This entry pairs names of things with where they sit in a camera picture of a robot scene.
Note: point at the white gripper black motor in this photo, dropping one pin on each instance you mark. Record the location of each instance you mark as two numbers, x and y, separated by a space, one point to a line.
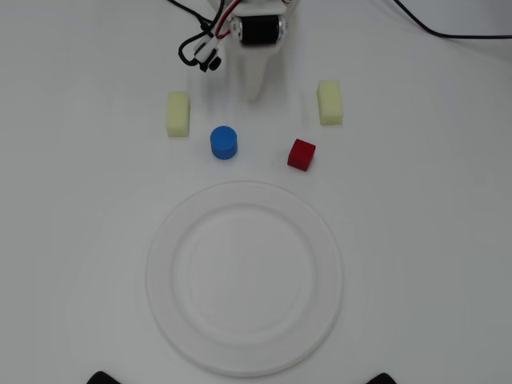
258 30

